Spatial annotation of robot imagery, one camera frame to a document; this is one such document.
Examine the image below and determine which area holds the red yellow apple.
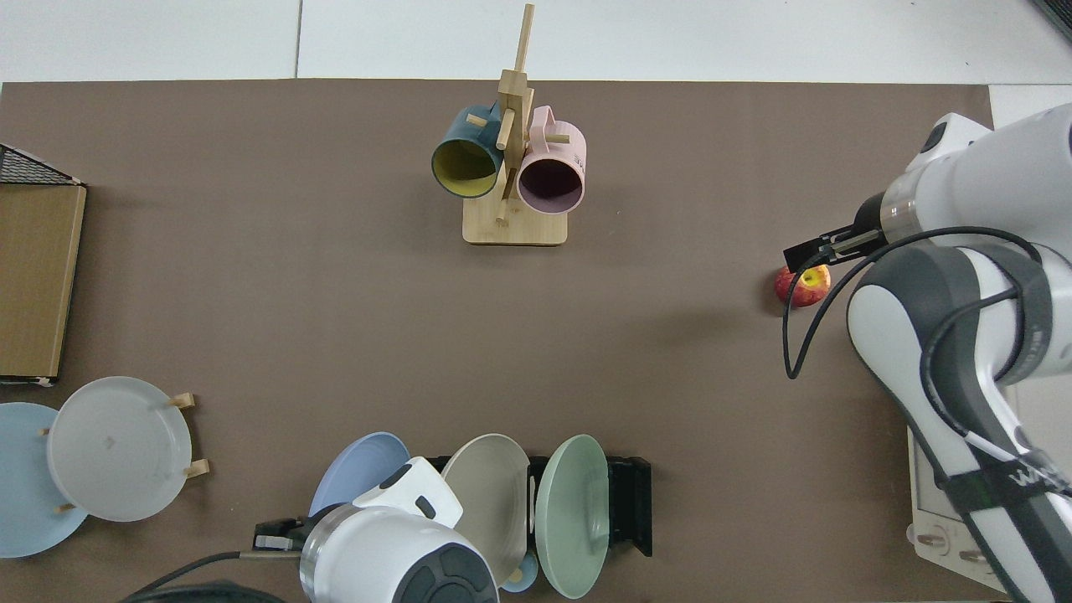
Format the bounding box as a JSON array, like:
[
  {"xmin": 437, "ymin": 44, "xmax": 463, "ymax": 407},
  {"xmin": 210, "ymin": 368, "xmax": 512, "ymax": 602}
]
[{"xmin": 775, "ymin": 264, "xmax": 832, "ymax": 309}]

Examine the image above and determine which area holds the wooden peg plate rack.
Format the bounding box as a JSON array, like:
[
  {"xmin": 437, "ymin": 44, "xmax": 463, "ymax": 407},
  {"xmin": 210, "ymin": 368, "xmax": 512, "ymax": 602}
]
[{"xmin": 38, "ymin": 392, "xmax": 210, "ymax": 513}]

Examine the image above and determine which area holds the translucent grey plate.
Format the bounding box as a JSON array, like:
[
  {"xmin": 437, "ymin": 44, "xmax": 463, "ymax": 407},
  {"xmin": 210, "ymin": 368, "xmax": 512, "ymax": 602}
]
[{"xmin": 47, "ymin": 376, "xmax": 193, "ymax": 523}]

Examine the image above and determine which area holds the beige grey plate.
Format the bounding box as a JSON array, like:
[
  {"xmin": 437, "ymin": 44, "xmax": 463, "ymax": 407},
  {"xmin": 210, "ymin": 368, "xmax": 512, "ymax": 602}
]
[{"xmin": 441, "ymin": 434, "xmax": 533, "ymax": 587}]

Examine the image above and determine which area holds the light blue plate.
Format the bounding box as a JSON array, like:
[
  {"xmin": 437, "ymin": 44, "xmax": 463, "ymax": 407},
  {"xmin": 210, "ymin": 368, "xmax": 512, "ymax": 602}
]
[{"xmin": 0, "ymin": 402, "xmax": 89, "ymax": 559}]

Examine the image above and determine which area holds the pale green plate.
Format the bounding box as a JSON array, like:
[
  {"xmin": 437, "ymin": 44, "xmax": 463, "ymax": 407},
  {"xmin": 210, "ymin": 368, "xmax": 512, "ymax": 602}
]
[{"xmin": 536, "ymin": 434, "xmax": 611, "ymax": 600}]

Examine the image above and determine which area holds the black dish rack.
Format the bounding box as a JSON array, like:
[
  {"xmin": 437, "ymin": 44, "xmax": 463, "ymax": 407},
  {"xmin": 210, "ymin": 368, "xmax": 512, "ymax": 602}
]
[{"xmin": 427, "ymin": 456, "xmax": 652, "ymax": 558}]

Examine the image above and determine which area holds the brown table cloth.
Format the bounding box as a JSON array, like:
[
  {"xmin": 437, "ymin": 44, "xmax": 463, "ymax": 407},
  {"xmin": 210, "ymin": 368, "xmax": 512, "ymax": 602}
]
[{"xmin": 0, "ymin": 80, "xmax": 997, "ymax": 603}]

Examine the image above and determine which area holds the small blue round thing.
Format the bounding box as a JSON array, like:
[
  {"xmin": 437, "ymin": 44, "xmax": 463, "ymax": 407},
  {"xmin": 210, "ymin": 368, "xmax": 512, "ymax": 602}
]
[{"xmin": 501, "ymin": 550, "xmax": 539, "ymax": 594}]

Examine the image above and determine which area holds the pink mug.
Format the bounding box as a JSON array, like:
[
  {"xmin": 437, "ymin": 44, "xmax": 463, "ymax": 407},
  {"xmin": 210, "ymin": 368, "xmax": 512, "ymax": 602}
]
[{"xmin": 516, "ymin": 106, "xmax": 587, "ymax": 215}]

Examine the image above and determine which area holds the pale toaster oven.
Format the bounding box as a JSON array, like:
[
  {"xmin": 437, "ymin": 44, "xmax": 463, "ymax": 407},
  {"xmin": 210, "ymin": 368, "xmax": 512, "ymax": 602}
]
[{"xmin": 907, "ymin": 377, "xmax": 1072, "ymax": 592}]

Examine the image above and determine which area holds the wooden cup stand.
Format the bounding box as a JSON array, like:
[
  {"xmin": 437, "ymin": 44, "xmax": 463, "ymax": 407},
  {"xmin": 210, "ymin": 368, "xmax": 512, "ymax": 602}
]
[{"xmin": 462, "ymin": 4, "xmax": 569, "ymax": 246}]

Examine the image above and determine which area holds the dark grey corner object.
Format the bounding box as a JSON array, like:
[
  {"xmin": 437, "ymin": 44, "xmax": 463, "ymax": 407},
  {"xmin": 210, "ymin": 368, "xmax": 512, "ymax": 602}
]
[{"xmin": 1030, "ymin": 0, "xmax": 1072, "ymax": 43}]

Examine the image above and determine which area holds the teal mug yellow inside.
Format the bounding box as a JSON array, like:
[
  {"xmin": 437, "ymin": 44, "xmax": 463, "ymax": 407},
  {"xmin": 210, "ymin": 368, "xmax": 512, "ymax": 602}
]
[{"xmin": 431, "ymin": 103, "xmax": 504, "ymax": 199}]

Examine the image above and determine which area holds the wire basket wooden floor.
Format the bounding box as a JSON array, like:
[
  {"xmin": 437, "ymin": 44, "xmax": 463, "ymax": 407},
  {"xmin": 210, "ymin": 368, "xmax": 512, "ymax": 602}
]
[{"xmin": 0, "ymin": 142, "xmax": 87, "ymax": 387}]

